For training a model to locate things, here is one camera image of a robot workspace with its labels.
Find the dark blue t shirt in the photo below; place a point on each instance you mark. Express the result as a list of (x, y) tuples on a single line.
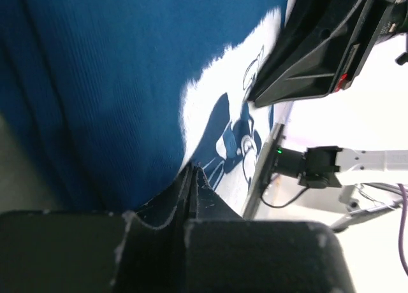
[(103, 102)]

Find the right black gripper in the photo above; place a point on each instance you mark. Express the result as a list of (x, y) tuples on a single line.
[(324, 46)]

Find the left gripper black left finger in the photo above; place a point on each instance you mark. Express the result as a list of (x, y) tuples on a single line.
[(59, 251)]

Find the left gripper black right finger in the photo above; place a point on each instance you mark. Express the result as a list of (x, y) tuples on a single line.
[(225, 253)]

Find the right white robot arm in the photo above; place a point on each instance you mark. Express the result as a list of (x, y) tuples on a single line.
[(326, 166)]

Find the black base beam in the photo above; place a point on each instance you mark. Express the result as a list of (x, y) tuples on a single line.
[(263, 172)]

